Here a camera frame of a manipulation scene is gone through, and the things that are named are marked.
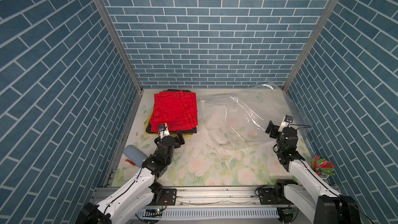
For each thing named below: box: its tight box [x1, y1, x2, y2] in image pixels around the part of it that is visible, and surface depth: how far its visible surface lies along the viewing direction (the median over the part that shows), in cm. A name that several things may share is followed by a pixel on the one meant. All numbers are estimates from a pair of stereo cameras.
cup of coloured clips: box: [309, 155, 336, 179], surface depth 75 cm
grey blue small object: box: [123, 144, 148, 167], surface depth 88 cm
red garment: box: [149, 90, 198, 133], surface depth 93 cm
